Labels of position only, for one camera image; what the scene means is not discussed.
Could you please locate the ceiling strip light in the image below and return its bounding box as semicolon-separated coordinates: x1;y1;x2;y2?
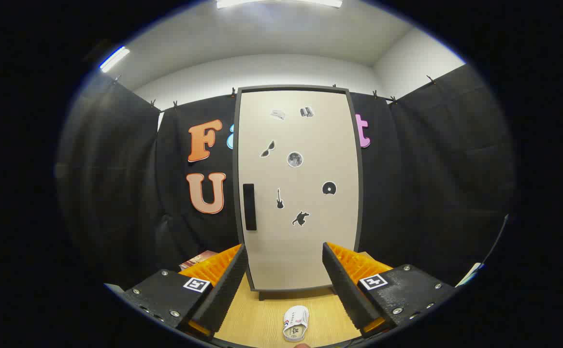
99;46;131;73

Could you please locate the grey shoe cabinet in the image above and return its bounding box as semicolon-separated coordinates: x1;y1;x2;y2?
233;86;364;301

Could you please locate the black backdrop cloth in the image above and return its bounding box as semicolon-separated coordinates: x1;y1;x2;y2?
57;63;516;290

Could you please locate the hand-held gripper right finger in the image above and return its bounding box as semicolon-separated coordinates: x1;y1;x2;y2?
322;242;457;338

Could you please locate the ceiling light panel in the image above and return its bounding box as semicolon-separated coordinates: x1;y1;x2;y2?
216;0;344;9

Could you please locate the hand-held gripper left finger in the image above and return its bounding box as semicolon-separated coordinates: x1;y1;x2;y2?
123;243;249;339

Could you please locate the white canvas shoe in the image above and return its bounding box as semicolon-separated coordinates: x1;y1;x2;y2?
283;305;310;343

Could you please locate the brown cover book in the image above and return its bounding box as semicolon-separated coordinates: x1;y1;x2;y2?
179;250;219;271

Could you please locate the beige shoe cabinet door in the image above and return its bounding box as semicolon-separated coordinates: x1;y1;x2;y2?
239;90;359;291

